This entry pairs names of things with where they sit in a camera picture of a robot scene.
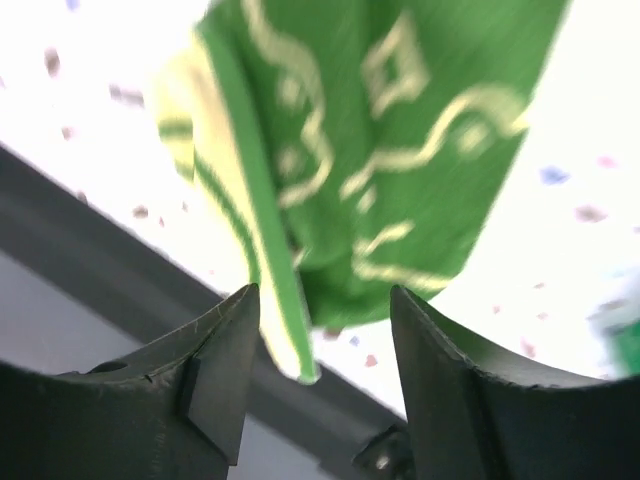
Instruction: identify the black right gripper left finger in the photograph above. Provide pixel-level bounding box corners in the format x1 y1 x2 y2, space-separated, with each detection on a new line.
1 284 260 480

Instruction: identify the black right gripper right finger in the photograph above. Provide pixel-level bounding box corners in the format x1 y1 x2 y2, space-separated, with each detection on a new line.
390 286 639 480

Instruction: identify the green cream patterned towel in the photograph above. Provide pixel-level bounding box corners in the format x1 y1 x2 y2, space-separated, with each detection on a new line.
148 1 569 384

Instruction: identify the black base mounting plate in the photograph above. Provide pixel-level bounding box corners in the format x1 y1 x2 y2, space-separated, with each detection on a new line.
1 151 409 479

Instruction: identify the green plastic tray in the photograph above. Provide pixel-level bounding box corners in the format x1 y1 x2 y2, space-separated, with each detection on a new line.
588 268 639 378

